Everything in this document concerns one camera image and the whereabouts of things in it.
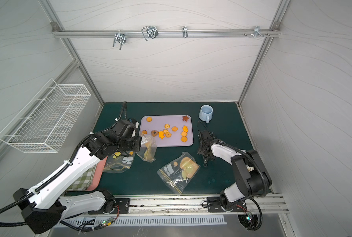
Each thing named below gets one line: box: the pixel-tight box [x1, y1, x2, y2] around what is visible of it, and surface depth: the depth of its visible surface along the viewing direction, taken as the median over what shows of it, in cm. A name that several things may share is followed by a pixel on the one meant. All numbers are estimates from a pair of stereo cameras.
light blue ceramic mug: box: [198, 104, 214, 124], surface depth 110 cm
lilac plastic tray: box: [139, 115, 194, 148], surface depth 105 cm
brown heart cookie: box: [150, 129, 159, 137], surface depth 103 cm
